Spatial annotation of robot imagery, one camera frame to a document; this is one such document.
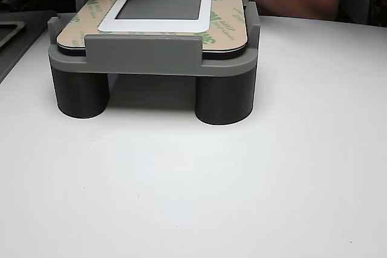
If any tan 3M tape frame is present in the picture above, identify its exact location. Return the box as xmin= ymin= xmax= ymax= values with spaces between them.
xmin=0 ymin=21 xmax=25 ymax=52

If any tan 3M protective liner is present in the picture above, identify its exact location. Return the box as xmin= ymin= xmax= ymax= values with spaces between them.
xmin=57 ymin=0 xmax=249 ymax=53

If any white panel with window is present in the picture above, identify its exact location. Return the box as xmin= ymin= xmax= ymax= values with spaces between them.
xmin=56 ymin=0 xmax=249 ymax=59

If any grey printed fixture stand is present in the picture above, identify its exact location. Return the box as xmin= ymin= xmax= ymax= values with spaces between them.
xmin=47 ymin=0 xmax=261 ymax=126

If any grey flat tray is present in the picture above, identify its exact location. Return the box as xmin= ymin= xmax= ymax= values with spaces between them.
xmin=0 ymin=9 xmax=59 ymax=84

